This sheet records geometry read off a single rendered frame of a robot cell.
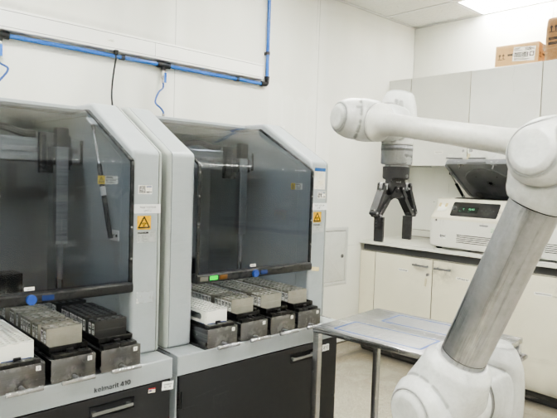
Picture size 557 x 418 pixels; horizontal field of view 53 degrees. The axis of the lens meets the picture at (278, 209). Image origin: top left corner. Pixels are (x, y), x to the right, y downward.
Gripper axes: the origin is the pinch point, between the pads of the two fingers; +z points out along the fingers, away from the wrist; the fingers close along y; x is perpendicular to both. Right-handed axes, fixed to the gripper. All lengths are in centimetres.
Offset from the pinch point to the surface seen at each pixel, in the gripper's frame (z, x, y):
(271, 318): 40, 66, 14
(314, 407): 68, 41, 14
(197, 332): 42, 72, -17
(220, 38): -100, 186, 74
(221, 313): 35, 70, -8
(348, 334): 38, 29, 17
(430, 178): -20, 165, 282
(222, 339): 44, 66, -10
